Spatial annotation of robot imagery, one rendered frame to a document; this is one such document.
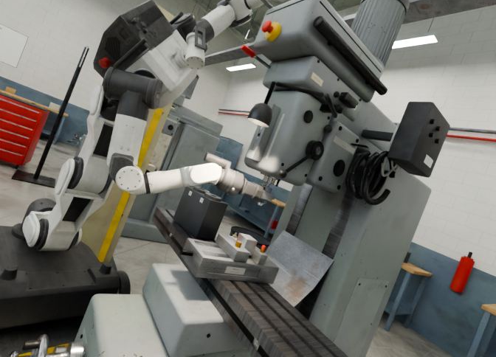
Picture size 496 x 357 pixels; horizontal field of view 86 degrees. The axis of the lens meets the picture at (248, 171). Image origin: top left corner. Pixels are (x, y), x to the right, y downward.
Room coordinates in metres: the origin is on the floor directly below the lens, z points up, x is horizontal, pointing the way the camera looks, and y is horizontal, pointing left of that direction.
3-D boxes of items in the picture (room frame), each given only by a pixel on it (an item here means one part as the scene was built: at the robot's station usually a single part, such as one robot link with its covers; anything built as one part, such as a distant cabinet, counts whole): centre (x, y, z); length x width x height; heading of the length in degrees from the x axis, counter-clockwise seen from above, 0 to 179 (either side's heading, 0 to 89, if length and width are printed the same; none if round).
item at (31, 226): (1.29, 0.77, 0.68); 0.21 x 0.20 x 0.13; 50
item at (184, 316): (1.03, -0.09, 0.78); 0.50 x 0.35 x 0.12; 127
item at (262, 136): (0.97, 0.00, 1.44); 0.04 x 0.04 x 0.21; 37
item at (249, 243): (1.03, -0.09, 1.03); 0.06 x 0.05 x 0.06; 35
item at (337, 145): (1.15, -0.25, 1.47); 0.24 x 0.19 x 0.26; 37
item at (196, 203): (1.35, 0.15, 1.02); 0.22 x 0.12 x 0.20; 48
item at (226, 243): (1.00, -0.05, 1.01); 0.15 x 0.06 x 0.04; 35
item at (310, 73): (1.06, -0.12, 1.68); 0.34 x 0.24 x 0.10; 127
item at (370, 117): (1.34, -0.49, 1.66); 0.80 x 0.23 x 0.20; 127
